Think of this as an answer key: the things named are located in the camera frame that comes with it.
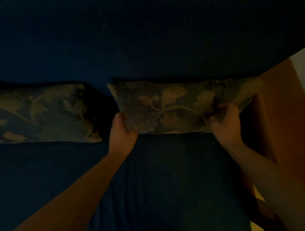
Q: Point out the person's right hand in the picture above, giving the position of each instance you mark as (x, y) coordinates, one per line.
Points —
(226, 128)

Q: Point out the person's left hand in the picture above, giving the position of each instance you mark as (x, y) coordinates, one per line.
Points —
(121, 140)

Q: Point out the dark leaf-patterned cushion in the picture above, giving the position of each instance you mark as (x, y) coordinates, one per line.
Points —
(171, 104)
(47, 114)

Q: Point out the dark blue sofa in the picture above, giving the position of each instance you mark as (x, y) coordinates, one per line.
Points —
(143, 40)

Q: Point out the person's left forearm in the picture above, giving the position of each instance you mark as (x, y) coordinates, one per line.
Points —
(78, 195)

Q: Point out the person's right forearm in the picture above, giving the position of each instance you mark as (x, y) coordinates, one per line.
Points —
(274, 180)

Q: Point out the wooden sofa armrest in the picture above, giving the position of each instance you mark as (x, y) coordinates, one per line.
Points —
(283, 114)

